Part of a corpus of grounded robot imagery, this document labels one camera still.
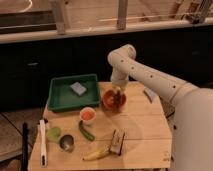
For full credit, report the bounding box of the dark purple grape bunch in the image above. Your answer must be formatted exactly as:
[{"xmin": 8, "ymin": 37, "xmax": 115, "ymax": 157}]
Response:
[{"xmin": 113, "ymin": 90, "xmax": 123, "ymax": 107}]

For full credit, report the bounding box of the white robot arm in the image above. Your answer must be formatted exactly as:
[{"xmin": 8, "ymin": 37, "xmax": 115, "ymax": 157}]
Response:
[{"xmin": 107, "ymin": 44, "xmax": 213, "ymax": 171}]

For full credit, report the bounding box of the red bowl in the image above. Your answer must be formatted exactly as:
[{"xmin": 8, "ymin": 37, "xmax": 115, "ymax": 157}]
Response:
[{"xmin": 102, "ymin": 90, "xmax": 126, "ymax": 110}]

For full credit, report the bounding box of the grey blue sponge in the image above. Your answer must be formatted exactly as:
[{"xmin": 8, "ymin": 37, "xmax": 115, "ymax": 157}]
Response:
[{"xmin": 70, "ymin": 82, "xmax": 87, "ymax": 96}]

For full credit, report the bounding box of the green plastic tray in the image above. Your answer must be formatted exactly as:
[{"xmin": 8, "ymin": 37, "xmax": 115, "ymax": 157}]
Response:
[{"xmin": 47, "ymin": 74, "xmax": 100, "ymax": 113}]

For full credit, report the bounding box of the white cup with orange inside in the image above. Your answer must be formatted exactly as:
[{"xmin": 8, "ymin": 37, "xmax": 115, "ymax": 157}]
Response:
[{"xmin": 79, "ymin": 107, "xmax": 96, "ymax": 125}]

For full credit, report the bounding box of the grey cloth wedge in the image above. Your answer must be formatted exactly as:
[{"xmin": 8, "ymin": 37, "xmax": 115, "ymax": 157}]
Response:
[{"xmin": 144, "ymin": 88, "xmax": 157, "ymax": 102}]

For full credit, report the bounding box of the brown chocolate bar box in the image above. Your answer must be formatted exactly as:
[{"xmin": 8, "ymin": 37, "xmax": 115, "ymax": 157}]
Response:
[{"xmin": 110, "ymin": 129, "xmax": 125, "ymax": 156}]

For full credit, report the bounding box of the green cucumber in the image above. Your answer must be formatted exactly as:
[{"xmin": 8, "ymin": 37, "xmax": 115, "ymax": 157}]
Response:
[{"xmin": 78, "ymin": 121, "xmax": 95, "ymax": 141}]

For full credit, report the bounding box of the yellow banana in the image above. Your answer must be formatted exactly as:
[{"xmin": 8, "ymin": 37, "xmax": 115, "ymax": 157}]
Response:
[{"xmin": 83, "ymin": 148, "xmax": 109, "ymax": 161}]

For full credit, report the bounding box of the small steel cup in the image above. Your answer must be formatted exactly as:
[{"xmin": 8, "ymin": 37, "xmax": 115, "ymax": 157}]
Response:
[{"xmin": 59, "ymin": 134, "xmax": 74, "ymax": 152}]

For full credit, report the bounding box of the light green cup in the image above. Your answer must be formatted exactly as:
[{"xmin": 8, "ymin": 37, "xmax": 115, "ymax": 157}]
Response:
[{"xmin": 46, "ymin": 127, "xmax": 61, "ymax": 143}]

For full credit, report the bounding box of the black pole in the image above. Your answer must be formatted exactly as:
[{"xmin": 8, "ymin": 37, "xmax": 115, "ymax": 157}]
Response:
[{"xmin": 21, "ymin": 123, "xmax": 28, "ymax": 171}]

